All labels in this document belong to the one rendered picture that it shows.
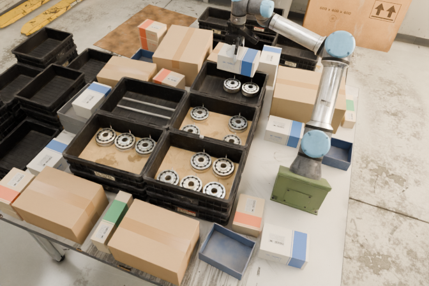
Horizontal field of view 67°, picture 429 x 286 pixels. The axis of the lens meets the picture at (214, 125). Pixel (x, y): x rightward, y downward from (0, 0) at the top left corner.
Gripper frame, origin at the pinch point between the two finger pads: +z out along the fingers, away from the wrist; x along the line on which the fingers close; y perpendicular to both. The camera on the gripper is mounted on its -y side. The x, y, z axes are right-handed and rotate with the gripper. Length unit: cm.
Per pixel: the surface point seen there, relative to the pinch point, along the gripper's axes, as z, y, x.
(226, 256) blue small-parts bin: 41, -24, 86
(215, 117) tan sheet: 27.8, 4.9, 20.7
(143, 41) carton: 28, 78, -31
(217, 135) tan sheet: 27.8, -0.7, 33.0
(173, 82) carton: 25.6, 37.8, 4.2
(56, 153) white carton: 31, 72, 71
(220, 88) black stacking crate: 27.9, 10.4, -3.3
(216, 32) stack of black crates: 71, 58, -129
